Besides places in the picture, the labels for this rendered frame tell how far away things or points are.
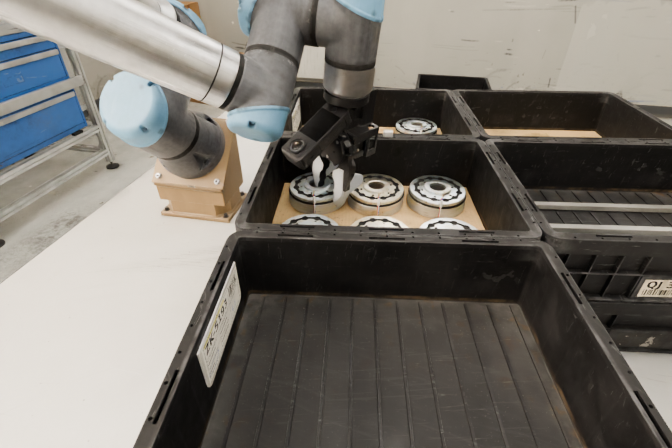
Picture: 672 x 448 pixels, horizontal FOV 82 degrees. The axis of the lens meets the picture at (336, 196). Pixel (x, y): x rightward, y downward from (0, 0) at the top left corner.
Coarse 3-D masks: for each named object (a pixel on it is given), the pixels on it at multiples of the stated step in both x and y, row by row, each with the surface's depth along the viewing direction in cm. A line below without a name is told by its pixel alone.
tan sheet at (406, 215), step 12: (288, 192) 75; (468, 192) 75; (288, 204) 72; (348, 204) 72; (468, 204) 72; (276, 216) 69; (288, 216) 69; (336, 216) 69; (348, 216) 69; (360, 216) 69; (396, 216) 69; (408, 216) 69; (420, 216) 69; (456, 216) 69; (468, 216) 69; (480, 228) 66
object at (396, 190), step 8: (368, 176) 75; (376, 176) 74; (384, 176) 74; (392, 184) 72; (400, 184) 72; (352, 192) 69; (360, 192) 69; (392, 192) 69; (400, 192) 69; (360, 200) 68; (368, 200) 67; (376, 200) 67; (384, 200) 67; (392, 200) 67
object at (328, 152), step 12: (324, 96) 58; (372, 96) 61; (348, 108) 59; (360, 108) 61; (372, 108) 63; (360, 120) 62; (372, 120) 64; (348, 132) 61; (360, 132) 62; (372, 132) 63; (336, 144) 61; (348, 144) 60; (360, 144) 64; (324, 156) 64; (336, 156) 62; (360, 156) 66
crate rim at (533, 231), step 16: (272, 144) 71; (480, 144) 71; (496, 160) 65; (256, 176) 61; (496, 176) 61; (256, 192) 57; (512, 192) 57; (240, 224) 50; (256, 224) 50; (272, 224) 50; (288, 224) 50; (528, 224) 50
